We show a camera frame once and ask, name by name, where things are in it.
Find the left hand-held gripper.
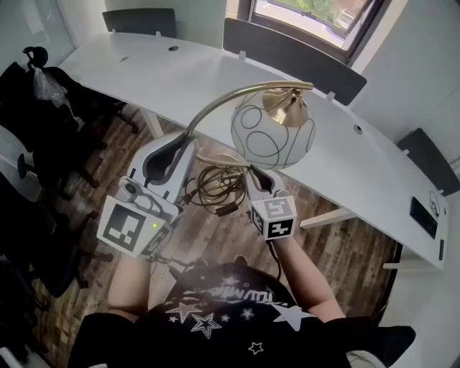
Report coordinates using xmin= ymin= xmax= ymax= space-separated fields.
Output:
xmin=96 ymin=131 xmax=198 ymax=258

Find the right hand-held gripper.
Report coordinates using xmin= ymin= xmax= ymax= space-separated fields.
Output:
xmin=244 ymin=165 xmax=298 ymax=241

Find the brass lamp with globe shade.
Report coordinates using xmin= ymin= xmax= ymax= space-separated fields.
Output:
xmin=179 ymin=80 xmax=317 ymax=217

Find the person's right forearm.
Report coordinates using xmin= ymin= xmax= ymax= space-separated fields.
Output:
xmin=267 ymin=235 xmax=346 ymax=318

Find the person's left forearm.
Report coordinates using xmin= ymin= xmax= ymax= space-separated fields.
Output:
xmin=107 ymin=247 xmax=173 ymax=314

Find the white desk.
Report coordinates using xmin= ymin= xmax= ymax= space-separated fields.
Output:
xmin=57 ymin=31 xmax=450 ymax=272

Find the long dark grey desk divider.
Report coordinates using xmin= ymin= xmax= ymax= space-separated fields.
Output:
xmin=222 ymin=17 xmax=367 ymax=107

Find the small dark grey desk divider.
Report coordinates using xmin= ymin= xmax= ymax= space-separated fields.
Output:
xmin=101 ymin=7 xmax=178 ymax=39

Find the black office chair with headrest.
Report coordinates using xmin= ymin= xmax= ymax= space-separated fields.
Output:
xmin=0 ymin=46 xmax=139 ymax=190

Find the clear plastic bag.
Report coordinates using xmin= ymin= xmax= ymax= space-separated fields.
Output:
xmin=33 ymin=68 xmax=69 ymax=107

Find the person's black star shirt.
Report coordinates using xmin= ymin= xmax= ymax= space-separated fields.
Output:
xmin=68 ymin=262 xmax=418 ymax=368

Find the black keyboard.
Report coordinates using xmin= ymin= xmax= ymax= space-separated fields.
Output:
xmin=409 ymin=195 xmax=438 ymax=240

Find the dark framed window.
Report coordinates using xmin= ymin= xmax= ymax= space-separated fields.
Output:
xmin=226 ymin=0 xmax=392 ymax=60

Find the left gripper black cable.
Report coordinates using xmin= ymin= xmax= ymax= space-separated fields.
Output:
xmin=149 ymin=250 xmax=210 ymax=271

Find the thin black looped cable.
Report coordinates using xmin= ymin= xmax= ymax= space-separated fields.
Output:
xmin=428 ymin=190 xmax=441 ymax=217

